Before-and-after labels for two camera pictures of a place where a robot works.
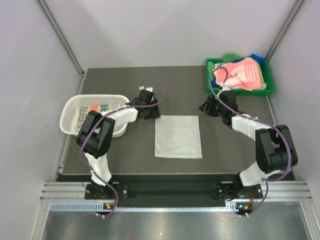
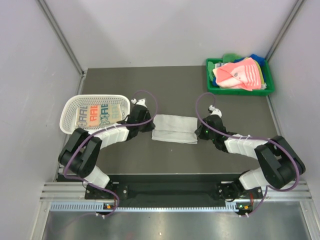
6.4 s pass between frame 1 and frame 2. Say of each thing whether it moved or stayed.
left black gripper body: moved
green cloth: stayed
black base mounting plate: stayed
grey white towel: moved
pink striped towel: stayed
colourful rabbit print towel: stayed
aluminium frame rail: stayed
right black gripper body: moved
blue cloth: stayed
